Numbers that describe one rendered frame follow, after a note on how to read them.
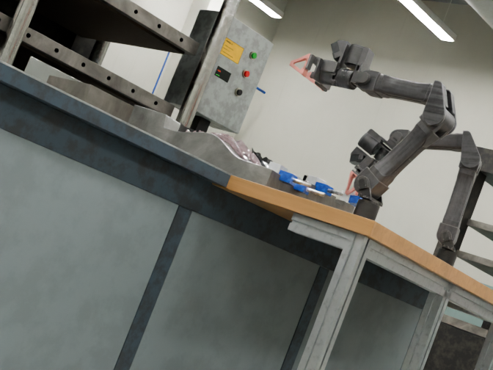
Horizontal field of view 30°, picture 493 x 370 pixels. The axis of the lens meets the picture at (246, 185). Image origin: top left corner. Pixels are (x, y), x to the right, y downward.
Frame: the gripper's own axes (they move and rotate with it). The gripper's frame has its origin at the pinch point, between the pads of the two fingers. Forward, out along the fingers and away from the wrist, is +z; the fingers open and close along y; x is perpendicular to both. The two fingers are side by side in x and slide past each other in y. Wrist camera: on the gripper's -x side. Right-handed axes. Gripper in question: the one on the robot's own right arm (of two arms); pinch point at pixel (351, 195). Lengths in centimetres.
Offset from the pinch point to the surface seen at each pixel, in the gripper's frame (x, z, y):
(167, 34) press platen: -74, -1, 47
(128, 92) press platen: -65, 23, 51
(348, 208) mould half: 15.7, 2.9, 17.4
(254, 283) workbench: 28, 36, 45
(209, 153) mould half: 9, 15, 73
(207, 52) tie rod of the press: -69, -6, 31
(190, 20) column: -695, -14, -449
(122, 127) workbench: 24, 19, 116
